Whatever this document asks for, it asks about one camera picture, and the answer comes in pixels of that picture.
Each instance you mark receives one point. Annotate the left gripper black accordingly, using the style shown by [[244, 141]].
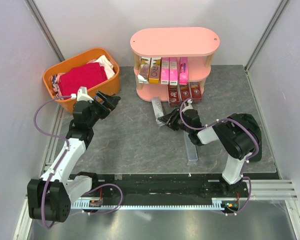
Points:
[[107, 106]]

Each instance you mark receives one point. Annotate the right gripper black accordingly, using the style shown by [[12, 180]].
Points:
[[170, 118]]

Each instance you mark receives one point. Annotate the silver toothpaste box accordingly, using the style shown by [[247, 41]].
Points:
[[191, 151], [158, 110]]

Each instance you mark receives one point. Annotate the red 3D toothpaste box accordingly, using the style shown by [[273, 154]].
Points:
[[196, 93], [173, 96]]

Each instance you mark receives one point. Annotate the dark red toothpaste box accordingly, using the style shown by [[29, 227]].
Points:
[[184, 92]]

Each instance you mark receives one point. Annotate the orange R.O toothpaste box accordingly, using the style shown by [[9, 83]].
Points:
[[154, 70]]

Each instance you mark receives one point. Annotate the pink toothpaste box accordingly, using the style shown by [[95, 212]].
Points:
[[165, 73], [173, 71], [183, 71]]

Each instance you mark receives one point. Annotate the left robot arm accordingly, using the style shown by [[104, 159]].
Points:
[[51, 195]]

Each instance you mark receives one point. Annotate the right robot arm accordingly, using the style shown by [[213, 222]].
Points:
[[225, 131]]

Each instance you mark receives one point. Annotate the pink three-tier shelf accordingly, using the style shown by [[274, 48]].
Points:
[[197, 43]]

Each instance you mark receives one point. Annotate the red folded cloth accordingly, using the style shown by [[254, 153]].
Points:
[[88, 75]]

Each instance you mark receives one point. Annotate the white and patterned cloths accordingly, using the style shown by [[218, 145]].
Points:
[[102, 60]]

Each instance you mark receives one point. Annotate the dark green baseball cap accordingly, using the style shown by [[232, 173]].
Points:
[[244, 141]]

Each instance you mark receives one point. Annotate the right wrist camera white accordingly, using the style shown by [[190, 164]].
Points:
[[187, 105]]

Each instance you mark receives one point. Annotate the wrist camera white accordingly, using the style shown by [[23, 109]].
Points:
[[81, 95], [187, 105]]

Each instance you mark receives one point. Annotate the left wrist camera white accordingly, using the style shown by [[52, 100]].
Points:
[[81, 95]]

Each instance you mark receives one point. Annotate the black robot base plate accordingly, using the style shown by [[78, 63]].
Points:
[[170, 188]]

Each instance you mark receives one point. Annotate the grey slotted cable duct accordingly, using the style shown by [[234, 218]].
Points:
[[93, 204]]

